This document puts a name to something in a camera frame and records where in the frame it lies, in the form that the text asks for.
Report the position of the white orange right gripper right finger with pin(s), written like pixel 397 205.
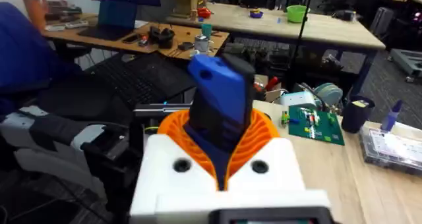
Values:
pixel 273 171

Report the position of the white orange right gripper left finger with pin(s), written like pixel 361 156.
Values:
pixel 158 171

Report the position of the green board with toy blocks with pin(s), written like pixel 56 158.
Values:
pixel 313 126

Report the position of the white box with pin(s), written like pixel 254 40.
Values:
pixel 298 99

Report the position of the black laptop keyboard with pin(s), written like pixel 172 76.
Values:
pixel 141 77

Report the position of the grey disc stack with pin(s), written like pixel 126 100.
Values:
pixel 329 93

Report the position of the dark blue cup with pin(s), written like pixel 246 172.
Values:
pixel 356 113

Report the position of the clear plastic parts box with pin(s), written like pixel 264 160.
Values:
pixel 392 148

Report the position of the blue hand tool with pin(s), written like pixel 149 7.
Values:
pixel 391 117

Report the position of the metal can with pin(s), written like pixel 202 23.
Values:
pixel 201 43

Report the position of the wooden desk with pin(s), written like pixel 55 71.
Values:
pixel 184 36

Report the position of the black stand pole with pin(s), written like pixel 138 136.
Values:
pixel 301 29

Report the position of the long wooden table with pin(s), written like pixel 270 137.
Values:
pixel 316 29

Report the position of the teal cup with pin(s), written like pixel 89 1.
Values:
pixel 207 29

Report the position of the open dark laptop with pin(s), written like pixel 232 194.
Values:
pixel 112 21

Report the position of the small purple bowl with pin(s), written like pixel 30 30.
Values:
pixel 256 14

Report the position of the green plastic bowl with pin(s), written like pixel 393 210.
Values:
pixel 296 13

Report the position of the red toy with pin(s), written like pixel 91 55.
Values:
pixel 204 12

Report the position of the person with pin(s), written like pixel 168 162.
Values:
pixel 23 56

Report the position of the orange bottle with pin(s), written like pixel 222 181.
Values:
pixel 33 10

